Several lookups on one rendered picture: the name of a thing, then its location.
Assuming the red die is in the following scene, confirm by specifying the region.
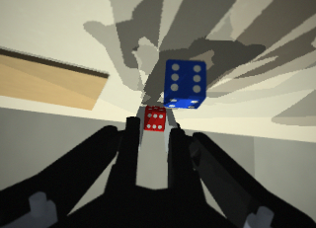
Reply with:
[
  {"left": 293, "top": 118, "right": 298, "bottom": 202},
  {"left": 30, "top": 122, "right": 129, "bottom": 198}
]
[{"left": 143, "top": 106, "right": 166, "bottom": 131}]

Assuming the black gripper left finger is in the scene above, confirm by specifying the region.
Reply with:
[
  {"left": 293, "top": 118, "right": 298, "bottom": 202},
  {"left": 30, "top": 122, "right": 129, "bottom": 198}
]
[{"left": 0, "top": 106, "right": 146, "bottom": 228}]

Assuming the blue die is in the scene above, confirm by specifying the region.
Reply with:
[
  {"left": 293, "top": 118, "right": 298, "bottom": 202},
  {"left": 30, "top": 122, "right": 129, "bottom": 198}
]
[{"left": 163, "top": 59, "right": 206, "bottom": 109}]

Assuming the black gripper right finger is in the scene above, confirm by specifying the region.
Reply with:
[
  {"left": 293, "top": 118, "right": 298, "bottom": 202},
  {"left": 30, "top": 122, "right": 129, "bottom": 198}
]
[{"left": 164, "top": 109, "right": 316, "bottom": 228}]

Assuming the tan square mat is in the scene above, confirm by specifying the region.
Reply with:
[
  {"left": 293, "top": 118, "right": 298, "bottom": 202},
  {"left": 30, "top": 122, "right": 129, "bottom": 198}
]
[{"left": 0, "top": 49, "right": 109, "bottom": 111}]

